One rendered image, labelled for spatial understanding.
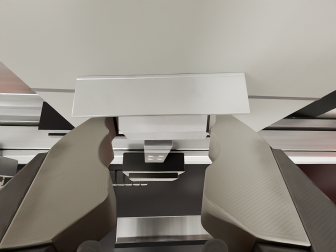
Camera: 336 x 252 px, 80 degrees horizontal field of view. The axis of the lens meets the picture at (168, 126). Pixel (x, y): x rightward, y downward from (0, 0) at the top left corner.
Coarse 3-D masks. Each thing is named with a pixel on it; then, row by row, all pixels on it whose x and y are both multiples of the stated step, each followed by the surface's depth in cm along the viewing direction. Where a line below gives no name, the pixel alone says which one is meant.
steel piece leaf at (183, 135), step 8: (128, 136) 21; (136, 136) 21; (144, 136) 21; (152, 136) 21; (160, 136) 21; (168, 136) 21; (176, 136) 21; (184, 136) 21; (192, 136) 22; (200, 136) 22
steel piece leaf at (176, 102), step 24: (240, 72) 10; (96, 96) 10; (120, 96) 10; (144, 96) 10; (168, 96) 10; (192, 96) 10; (216, 96) 10; (240, 96) 10; (120, 120) 16; (144, 120) 16; (168, 120) 16; (192, 120) 17
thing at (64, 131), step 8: (48, 104) 20; (48, 112) 20; (56, 112) 20; (40, 120) 20; (48, 120) 20; (56, 120) 20; (64, 120) 20; (40, 128) 19; (48, 128) 19; (56, 128) 19; (64, 128) 20; (72, 128) 20; (56, 136) 22; (120, 136) 22; (208, 136) 23
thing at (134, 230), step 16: (128, 224) 19; (144, 224) 19; (160, 224) 19; (176, 224) 19; (192, 224) 19; (128, 240) 18; (144, 240) 19; (160, 240) 18; (176, 240) 18; (192, 240) 18
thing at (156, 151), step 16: (144, 144) 24; (160, 144) 25; (128, 160) 38; (144, 160) 39; (160, 160) 36; (176, 160) 39; (128, 176) 39; (144, 176) 39; (160, 176) 39; (176, 176) 39
